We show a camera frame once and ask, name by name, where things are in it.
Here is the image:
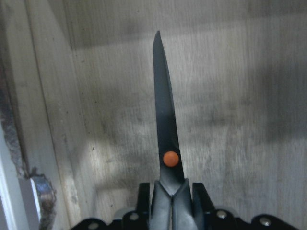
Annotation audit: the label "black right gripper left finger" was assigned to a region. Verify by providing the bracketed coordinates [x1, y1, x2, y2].
[136, 183, 150, 216]

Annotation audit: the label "grey orange scissors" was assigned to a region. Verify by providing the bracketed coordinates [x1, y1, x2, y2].
[149, 31, 197, 230]

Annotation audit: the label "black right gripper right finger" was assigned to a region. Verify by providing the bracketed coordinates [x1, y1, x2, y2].
[192, 183, 213, 216]

